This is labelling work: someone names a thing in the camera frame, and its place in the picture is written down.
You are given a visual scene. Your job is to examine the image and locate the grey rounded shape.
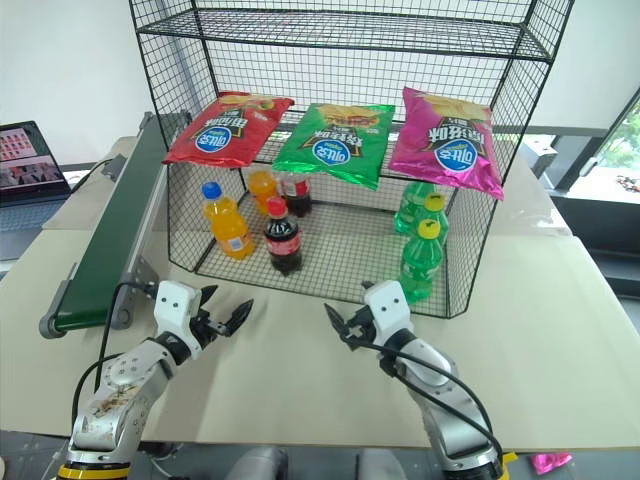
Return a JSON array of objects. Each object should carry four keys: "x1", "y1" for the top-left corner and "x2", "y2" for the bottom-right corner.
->
[{"x1": 227, "y1": 446, "x2": 291, "y2": 480}]

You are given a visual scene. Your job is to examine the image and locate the crumpled magenta wrapper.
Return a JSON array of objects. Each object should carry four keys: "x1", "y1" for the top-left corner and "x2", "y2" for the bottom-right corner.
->
[{"x1": 529, "y1": 451, "x2": 574, "y2": 475}]

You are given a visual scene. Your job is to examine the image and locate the grey box device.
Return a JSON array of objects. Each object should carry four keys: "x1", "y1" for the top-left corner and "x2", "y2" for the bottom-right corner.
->
[{"x1": 519, "y1": 133, "x2": 559, "y2": 174}]

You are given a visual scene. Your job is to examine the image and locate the black wire mesh shelf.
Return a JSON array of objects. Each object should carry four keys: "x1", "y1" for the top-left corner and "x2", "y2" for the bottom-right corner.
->
[{"x1": 127, "y1": 0, "x2": 576, "y2": 320}]

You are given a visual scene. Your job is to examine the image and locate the green conveyor belt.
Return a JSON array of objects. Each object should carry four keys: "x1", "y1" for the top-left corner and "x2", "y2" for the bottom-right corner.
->
[{"x1": 38, "y1": 112, "x2": 194, "y2": 344}]

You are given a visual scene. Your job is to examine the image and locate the cola bottle red label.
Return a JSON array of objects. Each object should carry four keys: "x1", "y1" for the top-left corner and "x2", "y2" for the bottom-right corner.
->
[{"x1": 278, "y1": 172, "x2": 315, "y2": 219}]

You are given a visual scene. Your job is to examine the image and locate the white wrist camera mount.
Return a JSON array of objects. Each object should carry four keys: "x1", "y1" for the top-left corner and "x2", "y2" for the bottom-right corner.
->
[
  {"x1": 362, "y1": 280, "x2": 417, "y2": 347},
  {"x1": 152, "y1": 280, "x2": 202, "y2": 351}
]

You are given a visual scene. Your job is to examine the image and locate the red potato chip bag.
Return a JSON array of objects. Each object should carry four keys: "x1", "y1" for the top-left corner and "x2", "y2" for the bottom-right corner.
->
[{"x1": 162, "y1": 90, "x2": 295, "y2": 170}]

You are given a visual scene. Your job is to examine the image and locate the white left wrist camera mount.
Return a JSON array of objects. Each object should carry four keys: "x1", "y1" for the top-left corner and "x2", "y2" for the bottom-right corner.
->
[{"x1": 152, "y1": 280, "x2": 202, "y2": 351}]

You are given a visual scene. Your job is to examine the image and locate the green potato chip bag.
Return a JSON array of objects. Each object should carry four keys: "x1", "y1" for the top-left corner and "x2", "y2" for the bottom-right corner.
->
[{"x1": 271, "y1": 103, "x2": 396, "y2": 191}]

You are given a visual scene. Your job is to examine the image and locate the thin black table cable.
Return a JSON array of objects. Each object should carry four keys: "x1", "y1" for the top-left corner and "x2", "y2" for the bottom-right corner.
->
[{"x1": 69, "y1": 158, "x2": 119, "y2": 195}]

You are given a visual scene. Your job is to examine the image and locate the black window frame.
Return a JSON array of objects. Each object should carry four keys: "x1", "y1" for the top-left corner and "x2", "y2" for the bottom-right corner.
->
[{"x1": 492, "y1": 84, "x2": 640, "y2": 201}]

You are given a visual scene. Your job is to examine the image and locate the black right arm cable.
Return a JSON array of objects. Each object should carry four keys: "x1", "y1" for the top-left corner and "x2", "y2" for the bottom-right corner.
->
[{"x1": 367, "y1": 344, "x2": 504, "y2": 466}]

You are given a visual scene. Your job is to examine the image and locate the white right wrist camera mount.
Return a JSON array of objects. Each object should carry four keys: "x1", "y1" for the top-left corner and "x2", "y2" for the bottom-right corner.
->
[{"x1": 362, "y1": 280, "x2": 417, "y2": 347}]

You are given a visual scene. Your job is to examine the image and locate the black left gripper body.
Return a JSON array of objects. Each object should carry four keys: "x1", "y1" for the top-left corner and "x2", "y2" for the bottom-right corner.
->
[{"x1": 191, "y1": 309, "x2": 231, "y2": 349}]

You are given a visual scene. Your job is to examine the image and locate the cola bottle red cap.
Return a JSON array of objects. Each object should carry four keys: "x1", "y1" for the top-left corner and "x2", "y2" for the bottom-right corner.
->
[{"x1": 263, "y1": 196, "x2": 305, "y2": 279}]

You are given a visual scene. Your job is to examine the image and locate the green soda bottle yellow cap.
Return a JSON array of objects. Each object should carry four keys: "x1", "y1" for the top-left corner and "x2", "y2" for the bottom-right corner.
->
[
  {"x1": 393, "y1": 180, "x2": 450, "y2": 236},
  {"x1": 399, "y1": 218, "x2": 446, "y2": 305}
]

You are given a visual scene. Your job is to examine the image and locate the orange soda bottle blue cap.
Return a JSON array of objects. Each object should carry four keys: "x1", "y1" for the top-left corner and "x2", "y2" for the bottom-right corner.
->
[{"x1": 200, "y1": 181, "x2": 255, "y2": 262}]

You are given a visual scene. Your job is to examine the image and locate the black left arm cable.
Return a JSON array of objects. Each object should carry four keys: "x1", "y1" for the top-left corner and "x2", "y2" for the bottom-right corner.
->
[{"x1": 71, "y1": 280, "x2": 160, "y2": 441}]

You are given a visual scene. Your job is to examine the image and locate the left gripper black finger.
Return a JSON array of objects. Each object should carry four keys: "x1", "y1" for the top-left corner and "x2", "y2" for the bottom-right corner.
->
[
  {"x1": 198, "y1": 284, "x2": 220, "y2": 316},
  {"x1": 221, "y1": 298, "x2": 255, "y2": 338}
]

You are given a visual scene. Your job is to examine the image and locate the open laptop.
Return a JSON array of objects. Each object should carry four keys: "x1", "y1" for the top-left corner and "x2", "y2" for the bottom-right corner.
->
[{"x1": 0, "y1": 119, "x2": 74, "y2": 261}]

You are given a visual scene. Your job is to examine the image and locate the magenta potato chip bag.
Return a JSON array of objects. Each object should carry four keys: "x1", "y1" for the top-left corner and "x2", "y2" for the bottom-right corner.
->
[{"x1": 388, "y1": 86, "x2": 505, "y2": 201}]

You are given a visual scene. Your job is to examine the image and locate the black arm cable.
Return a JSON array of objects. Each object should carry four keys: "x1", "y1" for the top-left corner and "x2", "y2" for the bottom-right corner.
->
[
  {"x1": 71, "y1": 280, "x2": 160, "y2": 441},
  {"x1": 367, "y1": 344, "x2": 504, "y2": 466}
]

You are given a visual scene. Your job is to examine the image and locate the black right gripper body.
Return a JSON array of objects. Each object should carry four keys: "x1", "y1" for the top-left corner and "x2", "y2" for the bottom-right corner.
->
[{"x1": 341, "y1": 306, "x2": 377, "y2": 352}]

